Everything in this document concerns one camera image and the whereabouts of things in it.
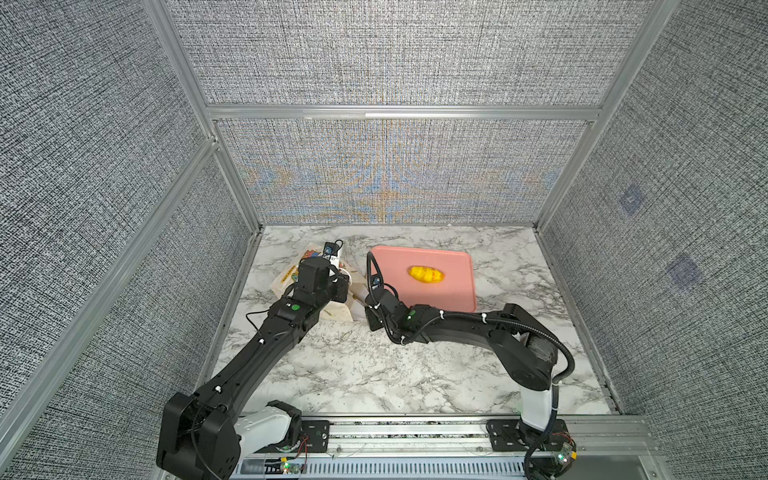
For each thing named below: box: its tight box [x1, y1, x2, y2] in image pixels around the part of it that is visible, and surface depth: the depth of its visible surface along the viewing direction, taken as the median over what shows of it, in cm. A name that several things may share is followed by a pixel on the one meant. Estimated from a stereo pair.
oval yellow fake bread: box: [407, 265, 445, 283], surface depth 103 cm
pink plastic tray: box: [372, 245, 477, 313], surface depth 108 cm
